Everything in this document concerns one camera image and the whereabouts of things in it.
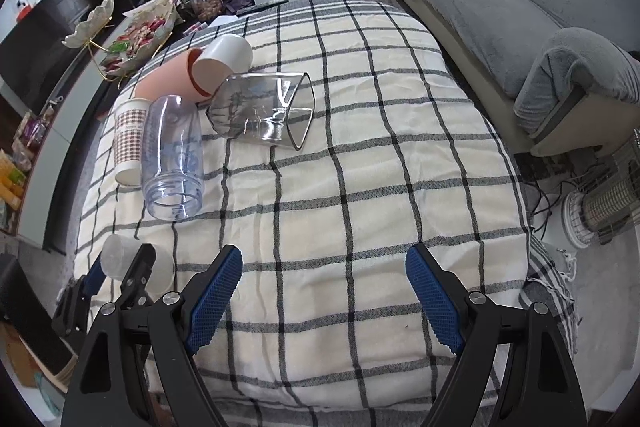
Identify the white leaf shaped snack tray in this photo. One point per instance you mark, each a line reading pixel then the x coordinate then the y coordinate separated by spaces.
pixel 150 25

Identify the white red patterned cup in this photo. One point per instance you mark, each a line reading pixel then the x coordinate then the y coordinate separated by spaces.
pixel 130 117

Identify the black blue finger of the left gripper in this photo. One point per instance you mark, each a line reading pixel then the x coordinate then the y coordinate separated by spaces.
pixel 71 317

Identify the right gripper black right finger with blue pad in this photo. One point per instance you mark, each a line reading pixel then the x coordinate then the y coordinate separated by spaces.
pixel 540 386

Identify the small white leaf dish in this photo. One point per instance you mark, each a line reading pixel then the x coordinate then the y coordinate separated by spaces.
pixel 86 30

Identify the frosted translucent cup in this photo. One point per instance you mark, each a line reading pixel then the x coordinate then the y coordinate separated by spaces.
pixel 118 253

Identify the white black checked tablecloth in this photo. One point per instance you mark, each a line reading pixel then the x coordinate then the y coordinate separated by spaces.
pixel 324 328

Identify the grey sofa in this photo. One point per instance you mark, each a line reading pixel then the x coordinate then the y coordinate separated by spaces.
pixel 552 75

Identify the black tv cabinet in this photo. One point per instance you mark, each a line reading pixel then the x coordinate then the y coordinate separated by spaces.
pixel 33 59

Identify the pink cup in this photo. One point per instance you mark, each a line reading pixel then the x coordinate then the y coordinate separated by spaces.
pixel 173 78

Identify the clear plastic bottle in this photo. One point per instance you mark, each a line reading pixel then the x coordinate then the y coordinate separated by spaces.
pixel 172 172

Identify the white electric heater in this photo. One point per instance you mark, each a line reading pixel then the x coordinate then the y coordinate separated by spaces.
pixel 607 203

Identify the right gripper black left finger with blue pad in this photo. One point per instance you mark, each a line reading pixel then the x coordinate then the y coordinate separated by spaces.
pixel 108 387

